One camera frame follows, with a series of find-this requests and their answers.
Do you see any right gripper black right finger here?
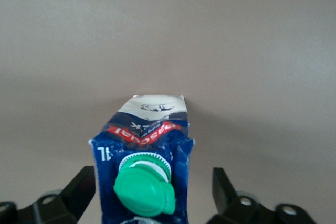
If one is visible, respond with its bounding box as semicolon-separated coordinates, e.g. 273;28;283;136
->
207;167;317;224

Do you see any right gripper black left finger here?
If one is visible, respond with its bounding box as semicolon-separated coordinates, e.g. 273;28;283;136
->
0;165;96;224

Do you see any blue milk carton green cap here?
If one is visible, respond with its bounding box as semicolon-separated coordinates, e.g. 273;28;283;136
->
88;94;196;224

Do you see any brown table cover sheet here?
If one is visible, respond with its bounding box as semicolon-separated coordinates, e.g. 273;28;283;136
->
0;0;336;224

